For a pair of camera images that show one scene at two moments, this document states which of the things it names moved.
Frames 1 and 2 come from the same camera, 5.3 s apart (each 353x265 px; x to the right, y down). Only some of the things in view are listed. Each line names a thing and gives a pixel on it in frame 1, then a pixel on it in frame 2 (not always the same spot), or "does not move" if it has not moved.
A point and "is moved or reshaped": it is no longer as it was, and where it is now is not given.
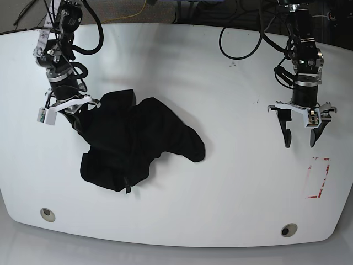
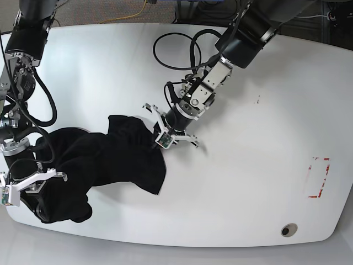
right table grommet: [289, 229] does not move
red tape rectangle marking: [310, 168] does not move
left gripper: [67, 96] to [23, 170]
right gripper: [304, 99] to [175, 123]
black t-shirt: [126, 137] is moved or reshaped
